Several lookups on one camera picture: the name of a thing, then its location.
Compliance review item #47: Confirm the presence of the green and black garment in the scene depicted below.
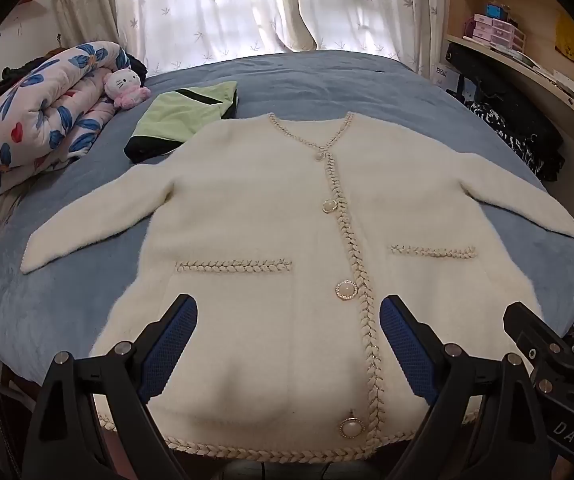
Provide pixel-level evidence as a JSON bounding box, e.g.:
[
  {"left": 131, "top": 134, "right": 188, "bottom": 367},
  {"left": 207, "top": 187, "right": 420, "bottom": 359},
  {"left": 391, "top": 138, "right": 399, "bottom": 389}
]
[{"left": 124, "top": 81, "right": 239, "bottom": 163}]

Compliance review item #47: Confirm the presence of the black white patterned cloth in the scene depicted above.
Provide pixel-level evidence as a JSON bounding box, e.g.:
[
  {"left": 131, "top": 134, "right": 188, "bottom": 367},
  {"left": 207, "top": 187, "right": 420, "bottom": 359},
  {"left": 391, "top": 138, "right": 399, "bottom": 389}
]
[{"left": 464, "top": 101, "right": 542, "bottom": 176}]

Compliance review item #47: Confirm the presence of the dark clothes heap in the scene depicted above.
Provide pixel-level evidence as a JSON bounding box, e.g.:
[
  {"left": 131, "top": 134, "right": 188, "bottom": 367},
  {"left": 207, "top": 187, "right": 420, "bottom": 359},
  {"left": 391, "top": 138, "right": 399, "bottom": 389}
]
[{"left": 0, "top": 47, "right": 68, "bottom": 97}]

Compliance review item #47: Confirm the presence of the black clothes pile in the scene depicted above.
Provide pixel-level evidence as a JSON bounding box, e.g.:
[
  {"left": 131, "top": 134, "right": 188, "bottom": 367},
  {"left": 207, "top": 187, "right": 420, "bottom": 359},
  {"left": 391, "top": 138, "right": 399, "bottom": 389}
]
[{"left": 444, "top": 42, "right": 565, "bottom": 183}]

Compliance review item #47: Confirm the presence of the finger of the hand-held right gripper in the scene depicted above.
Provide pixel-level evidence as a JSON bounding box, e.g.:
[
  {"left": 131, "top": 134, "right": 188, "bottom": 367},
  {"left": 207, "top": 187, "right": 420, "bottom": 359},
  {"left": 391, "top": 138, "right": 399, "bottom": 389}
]
[{"left": 503, "top": 301, "right": 574, "bottom": 401}]

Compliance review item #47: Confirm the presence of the floral quilt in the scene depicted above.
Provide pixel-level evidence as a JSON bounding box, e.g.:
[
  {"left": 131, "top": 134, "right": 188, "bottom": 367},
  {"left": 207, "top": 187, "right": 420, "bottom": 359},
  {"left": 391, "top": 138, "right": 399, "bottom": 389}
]
[{"left": 0, "top": 40, "right": 132, "bottom": 193}]

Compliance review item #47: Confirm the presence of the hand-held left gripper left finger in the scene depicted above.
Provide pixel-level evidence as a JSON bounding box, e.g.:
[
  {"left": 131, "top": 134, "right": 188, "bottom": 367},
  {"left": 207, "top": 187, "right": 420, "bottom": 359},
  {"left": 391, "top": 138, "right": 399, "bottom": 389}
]
[{"left": 27, "top": 293, "right": 198, "bottom": 480}]

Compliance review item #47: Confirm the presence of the white leaf print curtain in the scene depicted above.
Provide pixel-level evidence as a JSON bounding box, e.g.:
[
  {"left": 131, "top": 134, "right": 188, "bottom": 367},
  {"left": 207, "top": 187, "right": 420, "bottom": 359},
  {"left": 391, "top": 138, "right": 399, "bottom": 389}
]
[{"left": 49, "top": 0, "right": 448, "bottom": 76}]

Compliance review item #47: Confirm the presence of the yellow paper sign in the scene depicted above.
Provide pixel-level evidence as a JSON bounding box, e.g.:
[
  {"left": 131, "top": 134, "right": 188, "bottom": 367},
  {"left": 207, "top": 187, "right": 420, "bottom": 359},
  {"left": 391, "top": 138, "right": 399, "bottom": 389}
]
[{"left": 554, "top": 12, "right": 574, "bottom": 68}]

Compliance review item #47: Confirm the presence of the stack of papers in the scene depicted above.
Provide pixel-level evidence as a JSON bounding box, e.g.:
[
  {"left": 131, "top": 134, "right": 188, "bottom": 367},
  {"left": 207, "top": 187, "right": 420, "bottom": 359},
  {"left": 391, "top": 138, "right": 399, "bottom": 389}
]
[{"left": 509, "top": 47, "right": 574, "bottom": 111}]

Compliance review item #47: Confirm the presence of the blue fleece blanket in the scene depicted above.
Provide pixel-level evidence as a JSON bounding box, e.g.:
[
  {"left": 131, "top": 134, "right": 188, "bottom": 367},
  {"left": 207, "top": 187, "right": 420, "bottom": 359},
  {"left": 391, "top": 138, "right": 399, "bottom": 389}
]
[{"left": 0, "top": 50, "right": 574, "bottom": 378}]

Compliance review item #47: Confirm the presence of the white cardboard box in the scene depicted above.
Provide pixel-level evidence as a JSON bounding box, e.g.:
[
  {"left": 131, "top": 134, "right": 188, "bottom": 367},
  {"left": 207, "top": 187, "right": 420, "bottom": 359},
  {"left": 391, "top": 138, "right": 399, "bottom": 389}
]
[{"left": 431, "top": 62, "right": 462, "bottom": 92}]

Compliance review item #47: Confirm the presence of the pink plush toy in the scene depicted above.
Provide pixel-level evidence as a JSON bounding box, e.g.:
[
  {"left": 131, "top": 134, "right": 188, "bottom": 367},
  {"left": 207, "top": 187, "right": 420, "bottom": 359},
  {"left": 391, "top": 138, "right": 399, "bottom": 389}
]
[{"left": 103, "top": 67, "right": 152, "bottom": 111}]

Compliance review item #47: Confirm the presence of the pink drawer organizer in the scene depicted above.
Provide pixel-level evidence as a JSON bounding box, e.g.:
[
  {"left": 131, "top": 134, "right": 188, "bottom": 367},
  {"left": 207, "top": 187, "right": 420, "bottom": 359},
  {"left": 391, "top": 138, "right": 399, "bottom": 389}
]
[{"left": 472, "top": 12, "right": 526, "bottom": 53}]

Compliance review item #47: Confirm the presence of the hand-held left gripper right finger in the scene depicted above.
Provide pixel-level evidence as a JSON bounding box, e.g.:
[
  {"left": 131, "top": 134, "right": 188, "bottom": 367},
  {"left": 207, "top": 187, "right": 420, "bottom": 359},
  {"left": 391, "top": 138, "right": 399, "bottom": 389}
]
[{"left": 379, "top": 295, "right": 552, "bottom": 480}]

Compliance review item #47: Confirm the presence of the white fuzzy cardigan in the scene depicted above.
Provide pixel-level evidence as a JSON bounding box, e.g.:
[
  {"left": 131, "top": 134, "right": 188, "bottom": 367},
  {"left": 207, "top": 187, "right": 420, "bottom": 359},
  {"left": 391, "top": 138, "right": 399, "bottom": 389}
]
[{"left": 19, "top": 111, "right": 574, "bottom": 463}]

